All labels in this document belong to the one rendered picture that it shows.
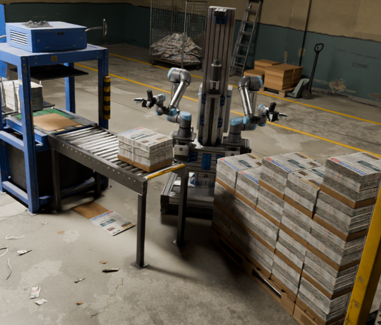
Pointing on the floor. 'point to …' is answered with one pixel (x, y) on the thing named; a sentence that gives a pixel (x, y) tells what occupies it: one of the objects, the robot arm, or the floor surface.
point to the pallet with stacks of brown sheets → (276, 76)
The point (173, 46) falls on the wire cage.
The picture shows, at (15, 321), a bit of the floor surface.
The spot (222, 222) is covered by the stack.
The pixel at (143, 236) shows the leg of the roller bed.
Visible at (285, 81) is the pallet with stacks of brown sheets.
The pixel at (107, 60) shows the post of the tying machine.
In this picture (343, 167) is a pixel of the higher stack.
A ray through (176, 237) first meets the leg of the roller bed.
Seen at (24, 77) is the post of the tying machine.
